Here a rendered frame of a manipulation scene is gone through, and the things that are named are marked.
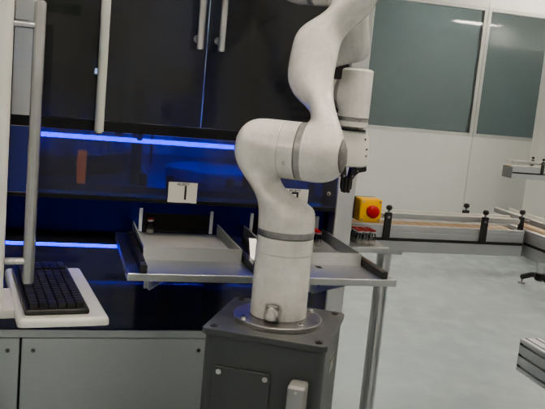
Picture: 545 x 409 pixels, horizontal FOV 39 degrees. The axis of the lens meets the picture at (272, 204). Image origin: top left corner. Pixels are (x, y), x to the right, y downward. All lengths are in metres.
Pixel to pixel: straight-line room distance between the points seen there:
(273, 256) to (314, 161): 0.21
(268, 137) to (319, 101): 0.13
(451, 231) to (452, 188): 5.12
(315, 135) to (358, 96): 0.55
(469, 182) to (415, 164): 0.62
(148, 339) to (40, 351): 0.31
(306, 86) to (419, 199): 6.11
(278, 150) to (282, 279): 0.26
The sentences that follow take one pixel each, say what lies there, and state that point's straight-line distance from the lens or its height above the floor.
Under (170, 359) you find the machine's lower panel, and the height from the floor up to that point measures 0.51.
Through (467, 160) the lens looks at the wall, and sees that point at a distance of 7.85.
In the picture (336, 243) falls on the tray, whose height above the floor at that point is 0.90.
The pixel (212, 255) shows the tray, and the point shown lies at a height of 0.90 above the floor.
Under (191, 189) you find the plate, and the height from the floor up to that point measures 1.03.
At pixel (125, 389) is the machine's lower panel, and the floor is 0.42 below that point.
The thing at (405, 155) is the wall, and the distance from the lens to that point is 7.55.
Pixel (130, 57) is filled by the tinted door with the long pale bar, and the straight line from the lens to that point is 2.25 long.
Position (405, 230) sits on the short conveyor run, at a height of 0.92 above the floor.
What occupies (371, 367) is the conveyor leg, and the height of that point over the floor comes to 0.43.
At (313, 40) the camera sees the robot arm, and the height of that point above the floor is 1.45.
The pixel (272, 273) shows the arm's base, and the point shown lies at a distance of 1.60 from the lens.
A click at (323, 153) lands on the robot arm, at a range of 1.55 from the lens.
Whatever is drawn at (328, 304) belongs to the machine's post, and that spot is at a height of 0.69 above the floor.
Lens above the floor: 1.36
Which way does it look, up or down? 9 degrees down
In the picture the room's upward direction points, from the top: 5 degrees clockwise
